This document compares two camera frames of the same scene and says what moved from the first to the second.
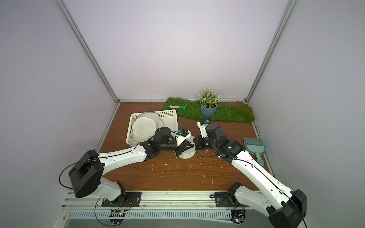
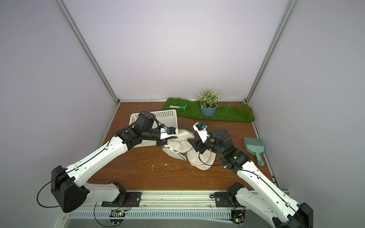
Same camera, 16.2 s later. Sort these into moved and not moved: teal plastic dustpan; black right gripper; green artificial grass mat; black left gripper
Moved: black left gripper
Not moved: green artificial grass mat; black right gripper; teal plastic dustpan
